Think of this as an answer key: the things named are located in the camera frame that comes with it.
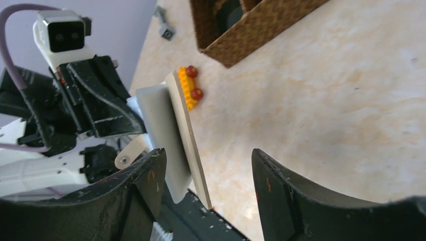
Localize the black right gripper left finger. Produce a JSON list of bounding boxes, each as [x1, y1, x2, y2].
[[1, 148, 167, 240]]

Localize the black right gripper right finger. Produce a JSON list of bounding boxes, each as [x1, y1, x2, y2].
[[252, 149, 425, 240]]

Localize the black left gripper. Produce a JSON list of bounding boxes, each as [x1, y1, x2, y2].
[[1, 55, 146, 157]]

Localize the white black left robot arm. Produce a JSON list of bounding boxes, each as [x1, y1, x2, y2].
[[1, 56, 146, 197]]

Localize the grey plastic dumbbell toy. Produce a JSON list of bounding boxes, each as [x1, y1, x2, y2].
[[154, 5, 175, 41]]

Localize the brown woven basket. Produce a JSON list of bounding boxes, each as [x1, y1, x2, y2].
[[189, 1, 326, 68]]

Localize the black item in basket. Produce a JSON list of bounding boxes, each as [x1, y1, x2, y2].
[[214, 0, 243, 35]]

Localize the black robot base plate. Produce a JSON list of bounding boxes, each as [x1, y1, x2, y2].
[[158, 189, 249, 241]]

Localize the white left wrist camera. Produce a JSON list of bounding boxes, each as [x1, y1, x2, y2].
[[33, 9, 95, 73]]

